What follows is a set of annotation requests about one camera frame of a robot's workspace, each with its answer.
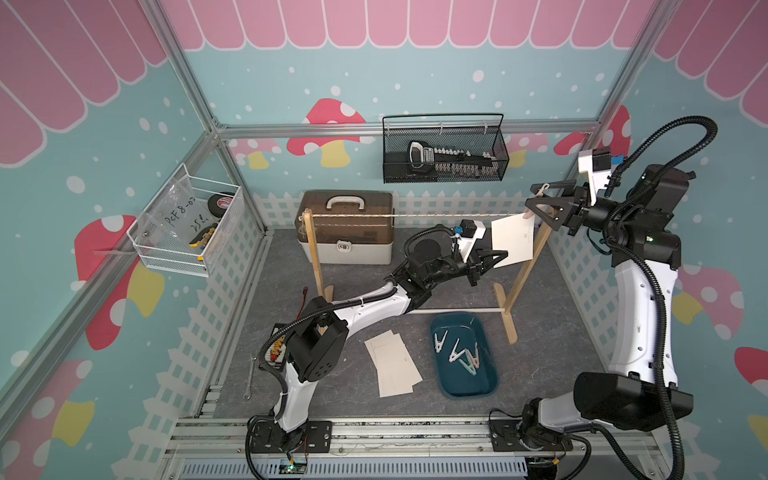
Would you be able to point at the pink clothespin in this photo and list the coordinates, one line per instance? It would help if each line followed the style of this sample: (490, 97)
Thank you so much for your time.
(473, 356)
(542, 189)

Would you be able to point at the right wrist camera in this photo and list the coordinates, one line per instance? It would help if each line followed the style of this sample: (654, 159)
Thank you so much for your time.
(597, 165)

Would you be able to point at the brown lidded storage box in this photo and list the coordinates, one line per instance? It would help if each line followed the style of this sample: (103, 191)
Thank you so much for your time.
(351, 227)

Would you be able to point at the green clothespin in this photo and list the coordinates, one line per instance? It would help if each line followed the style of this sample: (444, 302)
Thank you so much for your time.
(467, 365)

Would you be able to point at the black tape roll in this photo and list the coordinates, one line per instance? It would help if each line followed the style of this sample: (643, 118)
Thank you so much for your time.
(219, 203)

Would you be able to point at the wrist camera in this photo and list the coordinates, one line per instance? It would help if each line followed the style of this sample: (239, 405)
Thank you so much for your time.
(597, 165)
(466, 235)

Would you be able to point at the teal plastic tray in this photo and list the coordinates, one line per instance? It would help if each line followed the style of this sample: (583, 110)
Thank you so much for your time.
(454, 380)

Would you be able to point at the plastic labelled bag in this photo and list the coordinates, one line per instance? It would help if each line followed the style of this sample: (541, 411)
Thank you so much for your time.
(179, 212)

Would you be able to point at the clear wall-mounted bin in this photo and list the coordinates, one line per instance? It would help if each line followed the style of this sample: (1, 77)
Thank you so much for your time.
(159, 251)

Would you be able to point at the white clothespin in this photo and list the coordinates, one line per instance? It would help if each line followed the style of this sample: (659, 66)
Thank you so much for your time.
(439, 338)
(455, 353)

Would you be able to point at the white postcard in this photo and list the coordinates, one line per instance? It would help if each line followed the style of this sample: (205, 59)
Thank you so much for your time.
(397, 390)
(374, 346)
(514, 234)
(400, 363)
(397, 374)

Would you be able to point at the silver wrench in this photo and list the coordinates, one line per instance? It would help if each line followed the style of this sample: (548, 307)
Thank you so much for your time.
(253, 362)

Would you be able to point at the small circuit board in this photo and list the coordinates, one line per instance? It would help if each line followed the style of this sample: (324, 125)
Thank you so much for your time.
(275, 354)

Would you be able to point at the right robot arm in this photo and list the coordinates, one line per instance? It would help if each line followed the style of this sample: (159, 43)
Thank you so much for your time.
(640, 389)

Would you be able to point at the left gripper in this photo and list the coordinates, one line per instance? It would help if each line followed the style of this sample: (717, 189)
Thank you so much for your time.
(484, 262)

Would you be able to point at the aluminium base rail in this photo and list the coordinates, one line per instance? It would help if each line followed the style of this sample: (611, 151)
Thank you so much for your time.
(462, 447)

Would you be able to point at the yellow black utility knife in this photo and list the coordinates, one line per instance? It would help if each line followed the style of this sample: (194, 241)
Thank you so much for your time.
(203, 237)

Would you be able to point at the black wire mesh basket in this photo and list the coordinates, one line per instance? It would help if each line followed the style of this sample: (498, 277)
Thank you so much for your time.
(467, 147)

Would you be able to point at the label maker device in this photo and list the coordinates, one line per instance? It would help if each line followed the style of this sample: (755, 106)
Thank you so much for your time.
(420, 156)

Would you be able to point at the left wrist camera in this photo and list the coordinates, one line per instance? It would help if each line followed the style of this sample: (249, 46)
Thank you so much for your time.
(466, 235)

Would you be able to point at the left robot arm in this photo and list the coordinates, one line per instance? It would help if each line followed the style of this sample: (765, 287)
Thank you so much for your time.
(301, 353)

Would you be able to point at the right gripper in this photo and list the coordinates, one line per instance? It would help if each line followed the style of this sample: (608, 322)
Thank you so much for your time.
(572, 210)

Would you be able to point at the wooden string rack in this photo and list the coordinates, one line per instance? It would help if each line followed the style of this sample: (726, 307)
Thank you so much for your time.
(424, 272)

